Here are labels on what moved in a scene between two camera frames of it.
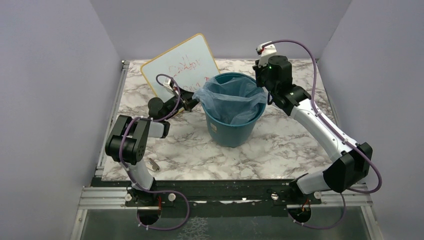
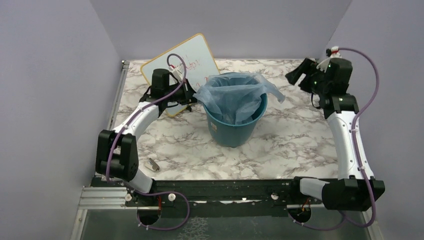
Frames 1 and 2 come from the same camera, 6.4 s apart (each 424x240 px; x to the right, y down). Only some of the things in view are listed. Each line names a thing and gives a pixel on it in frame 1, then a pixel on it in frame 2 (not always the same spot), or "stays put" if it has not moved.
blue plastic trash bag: (236, 99) stays put
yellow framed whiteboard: (190, 62) stays put
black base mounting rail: (216, 198) stays put
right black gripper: (257, 71) to (306, 67)
